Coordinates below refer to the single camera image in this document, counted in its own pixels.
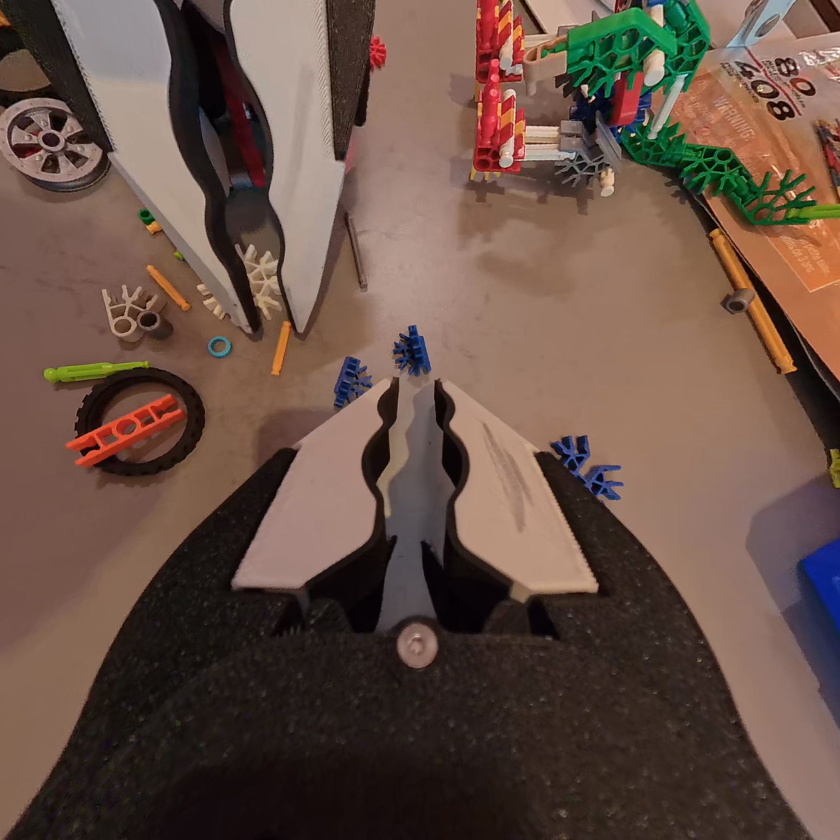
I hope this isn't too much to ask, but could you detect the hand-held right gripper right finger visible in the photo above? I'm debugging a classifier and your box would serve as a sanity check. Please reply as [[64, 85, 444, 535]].
[[435, 379, 599, 603]]

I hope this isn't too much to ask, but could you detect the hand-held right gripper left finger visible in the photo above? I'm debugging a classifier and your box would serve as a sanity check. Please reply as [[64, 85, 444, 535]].
[[231, 377, 400, 595]]

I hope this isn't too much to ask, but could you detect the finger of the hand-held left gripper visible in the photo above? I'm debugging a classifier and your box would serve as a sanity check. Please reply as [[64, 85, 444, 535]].
[[223, 0, 349, 336], [56, 0, 263, 336]]

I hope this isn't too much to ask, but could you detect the white snowflake toy connector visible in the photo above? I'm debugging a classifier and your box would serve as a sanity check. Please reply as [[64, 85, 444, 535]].
[[197, 244, 284, 322]]

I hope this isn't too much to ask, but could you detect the blue toy connector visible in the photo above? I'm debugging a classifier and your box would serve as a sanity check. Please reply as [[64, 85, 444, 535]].
[[581, 462, 623, 501], [333, 356, 373, 409], [550, 435, 592, 476], [392, 325, 432, 377]]

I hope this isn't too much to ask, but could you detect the grey toy wheel hub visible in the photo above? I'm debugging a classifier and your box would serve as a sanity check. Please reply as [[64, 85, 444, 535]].
[[0, 97, 111, 193]]

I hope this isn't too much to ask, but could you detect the thin grey toy rod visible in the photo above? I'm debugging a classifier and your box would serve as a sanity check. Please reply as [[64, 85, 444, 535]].
[[344, 211, 368, 291]]

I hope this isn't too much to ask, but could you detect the black toy tyre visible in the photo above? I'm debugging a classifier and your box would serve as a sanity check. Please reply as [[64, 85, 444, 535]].
[[0, 26, 56, 109], [75, 366, 206, 477]]

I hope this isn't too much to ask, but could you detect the light grey toy connector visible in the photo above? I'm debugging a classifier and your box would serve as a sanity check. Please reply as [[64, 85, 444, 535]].
[[101, 285, 161, 342]]

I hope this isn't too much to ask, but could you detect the pale cardboard sheet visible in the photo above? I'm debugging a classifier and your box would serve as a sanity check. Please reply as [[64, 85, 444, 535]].
[[518, 0, 614, 34]]

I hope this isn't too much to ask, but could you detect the orange ladder toy piece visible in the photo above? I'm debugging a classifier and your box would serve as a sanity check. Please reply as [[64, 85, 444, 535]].
[[66, 394, 185, 468]]

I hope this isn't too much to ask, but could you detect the colourful construction toy model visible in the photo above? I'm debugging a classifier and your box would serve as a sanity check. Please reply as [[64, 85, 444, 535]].
[[469, 0, 840, 227]]

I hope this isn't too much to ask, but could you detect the long yellow toy rod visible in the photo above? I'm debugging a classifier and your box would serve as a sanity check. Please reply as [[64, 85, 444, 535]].
[[709, 227, 797, 375]]

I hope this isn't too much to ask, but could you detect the blue box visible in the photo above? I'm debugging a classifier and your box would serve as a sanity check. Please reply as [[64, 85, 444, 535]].
[[797, 538, 840, 683]]

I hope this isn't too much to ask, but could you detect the clear bag with orange booklet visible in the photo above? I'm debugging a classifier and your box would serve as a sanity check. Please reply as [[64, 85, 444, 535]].
[[669, 0, 840, 395]]

